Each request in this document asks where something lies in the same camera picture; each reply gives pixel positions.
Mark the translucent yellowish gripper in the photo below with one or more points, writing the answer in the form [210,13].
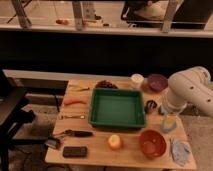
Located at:
[169,122]

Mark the blue grey towel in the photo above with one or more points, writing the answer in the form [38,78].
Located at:
[180,152]

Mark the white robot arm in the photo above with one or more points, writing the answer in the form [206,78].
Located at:
[188,86]

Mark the blue plastic cup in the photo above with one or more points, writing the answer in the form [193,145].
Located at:
[161,126]

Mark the red bowl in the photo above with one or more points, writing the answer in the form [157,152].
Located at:
[152,144]

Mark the purple bowl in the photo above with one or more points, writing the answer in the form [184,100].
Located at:
[157,82]

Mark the green plastic tray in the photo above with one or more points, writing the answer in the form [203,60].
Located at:
[117,108]

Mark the white lidded container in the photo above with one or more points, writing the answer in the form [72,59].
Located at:
[136,81]

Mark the yellow apple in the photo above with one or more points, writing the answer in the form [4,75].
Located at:
[115,142]

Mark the dark red grapes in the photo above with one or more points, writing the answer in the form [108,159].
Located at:
[105,84]

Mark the orange carrot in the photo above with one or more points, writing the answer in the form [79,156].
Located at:
[73,101]

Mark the black rectangular block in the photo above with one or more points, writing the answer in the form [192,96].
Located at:
[70,152]

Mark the small metal cube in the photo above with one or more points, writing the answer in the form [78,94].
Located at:
[53,143]

